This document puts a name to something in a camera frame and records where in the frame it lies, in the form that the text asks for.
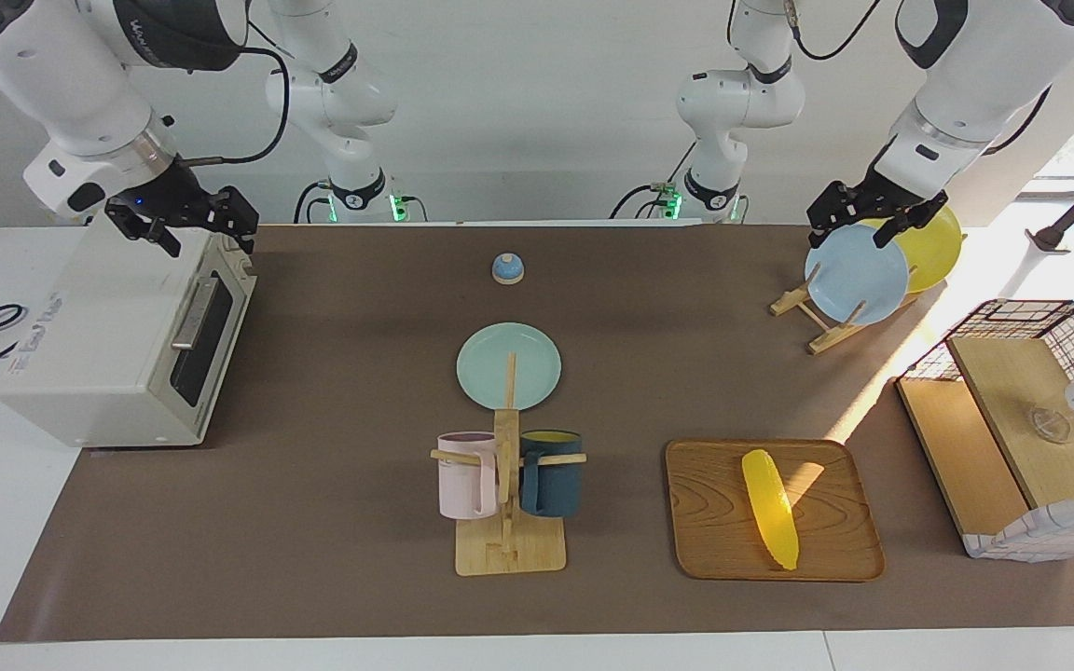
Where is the cream toaster oven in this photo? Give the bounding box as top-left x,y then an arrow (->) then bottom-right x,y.
0,224 -> 258,450

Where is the pale green plate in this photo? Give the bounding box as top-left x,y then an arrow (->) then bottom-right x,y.
456,322 -> 563,412

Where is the yellow corn cob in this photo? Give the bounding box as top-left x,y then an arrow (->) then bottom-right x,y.
742,449 -> 800,571

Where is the yellow plate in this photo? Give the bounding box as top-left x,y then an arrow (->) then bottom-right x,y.
859,205 -> 964,294

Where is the light blue plate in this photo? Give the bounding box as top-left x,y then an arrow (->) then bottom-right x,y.
805,225 -> 911,326

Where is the wooden plate rack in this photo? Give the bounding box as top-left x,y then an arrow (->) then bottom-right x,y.
770,266 -> 920,355

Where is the brown table mat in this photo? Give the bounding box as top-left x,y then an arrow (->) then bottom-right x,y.
0,224 -> 1074,644

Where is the small clear glass item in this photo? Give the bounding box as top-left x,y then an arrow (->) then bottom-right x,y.
1026,405 -> 1071,444

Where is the wooden serving tray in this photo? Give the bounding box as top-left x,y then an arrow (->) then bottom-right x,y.
665,439 -> 886,583

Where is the pink mug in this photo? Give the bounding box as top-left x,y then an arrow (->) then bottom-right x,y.
436,431 -> 501,520

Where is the dark teal mug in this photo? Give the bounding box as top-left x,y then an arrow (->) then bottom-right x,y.
518,430 -> 584,519

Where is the wooden mug tree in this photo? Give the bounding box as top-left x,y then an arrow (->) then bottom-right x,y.
431,352 -> 587,577

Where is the black base cable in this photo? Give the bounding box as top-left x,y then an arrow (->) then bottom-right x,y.
610,140 -> 698,220
293,179 -> 333,225

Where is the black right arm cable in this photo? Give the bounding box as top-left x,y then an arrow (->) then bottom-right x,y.
178,19 -> 291,167

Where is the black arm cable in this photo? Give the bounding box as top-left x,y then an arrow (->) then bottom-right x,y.
723,0 -> 1055,157
178,19 -> 291,167

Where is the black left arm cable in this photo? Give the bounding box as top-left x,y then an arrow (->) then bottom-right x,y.
723,0 -> 1055,157

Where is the wooden shelf with wire basket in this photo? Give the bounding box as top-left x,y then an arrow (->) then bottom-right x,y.
896,298 -> 1074,562

